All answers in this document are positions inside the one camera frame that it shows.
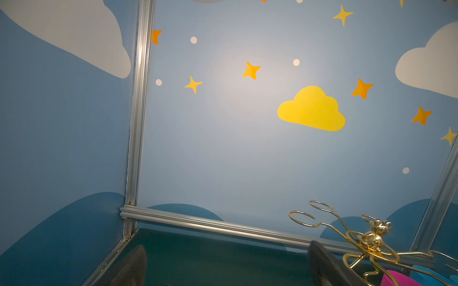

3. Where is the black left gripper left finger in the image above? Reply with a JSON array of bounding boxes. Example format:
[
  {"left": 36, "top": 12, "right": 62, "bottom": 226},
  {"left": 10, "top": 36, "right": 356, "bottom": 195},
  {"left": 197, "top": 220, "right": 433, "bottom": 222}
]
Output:
[{"left": 94, "top": 245, "right": 147, "bottom": 286}]

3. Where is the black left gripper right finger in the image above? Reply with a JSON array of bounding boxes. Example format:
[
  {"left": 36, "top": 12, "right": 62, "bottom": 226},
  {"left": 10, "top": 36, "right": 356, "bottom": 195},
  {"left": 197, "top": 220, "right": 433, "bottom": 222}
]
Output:
[{"left": 307, "top": 241, "right": 366, "bottom": 286}]

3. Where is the pink wine glass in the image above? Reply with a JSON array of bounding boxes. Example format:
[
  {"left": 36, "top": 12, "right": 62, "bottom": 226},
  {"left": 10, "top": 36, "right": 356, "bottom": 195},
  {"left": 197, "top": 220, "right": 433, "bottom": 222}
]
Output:
[{"left": 380, "top": 270, "right": 421, "bottom": 286}]

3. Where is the blue wine glass front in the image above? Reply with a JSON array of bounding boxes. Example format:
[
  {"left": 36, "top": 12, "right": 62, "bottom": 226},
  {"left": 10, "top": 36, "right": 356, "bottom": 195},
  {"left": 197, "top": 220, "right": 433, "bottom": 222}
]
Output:
[{"left": 410, "top": 265, "right": 456, "bottom": 286}]

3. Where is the blue wine glass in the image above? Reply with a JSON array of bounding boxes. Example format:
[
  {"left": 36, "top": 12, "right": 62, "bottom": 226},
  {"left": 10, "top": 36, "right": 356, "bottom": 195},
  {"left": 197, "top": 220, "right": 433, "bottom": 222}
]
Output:
[
  {"left": 450, "top": 275, "right": 458, "bottom": 285},
  {"left": 410, "top": 265, "right": 456, "bottom": 286}
]

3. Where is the gold wire glass rack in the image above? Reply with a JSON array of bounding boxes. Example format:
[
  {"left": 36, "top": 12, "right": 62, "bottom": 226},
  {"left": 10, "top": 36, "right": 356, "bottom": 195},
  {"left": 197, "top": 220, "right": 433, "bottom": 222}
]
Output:
[{"left": 289, "top": 200, "right": 458, "bottom": 286}]

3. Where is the aluminium frame rear rail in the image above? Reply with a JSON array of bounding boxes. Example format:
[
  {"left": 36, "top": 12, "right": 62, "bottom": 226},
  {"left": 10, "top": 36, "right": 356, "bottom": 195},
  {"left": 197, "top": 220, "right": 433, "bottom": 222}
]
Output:
[{"left": 120, "top": 204, "right": 437, "bottom": 267}]

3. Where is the right corner frame post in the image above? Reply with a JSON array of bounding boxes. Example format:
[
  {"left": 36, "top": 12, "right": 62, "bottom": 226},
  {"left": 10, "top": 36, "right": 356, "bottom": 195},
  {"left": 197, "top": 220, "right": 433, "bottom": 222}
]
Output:
[{"left": 410, "top": 139, "right": 458, "bottom": 253}]

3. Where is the corner frame post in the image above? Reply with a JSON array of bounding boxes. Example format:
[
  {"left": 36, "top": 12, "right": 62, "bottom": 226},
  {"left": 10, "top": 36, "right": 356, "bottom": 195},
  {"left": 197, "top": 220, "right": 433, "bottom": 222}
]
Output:
[
  {"left": 410, "top": 139, "right": 458, "bottom": 253},
  {"left": 83, "top": 0, "right": 156, "bottom": 286}
]

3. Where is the left corner frame post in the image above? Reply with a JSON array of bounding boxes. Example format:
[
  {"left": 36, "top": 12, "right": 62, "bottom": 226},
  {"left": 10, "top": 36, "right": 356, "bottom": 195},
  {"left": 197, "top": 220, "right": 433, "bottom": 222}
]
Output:
[{"left": 83, "top": 0, "right": 156, "bottom": 286}]

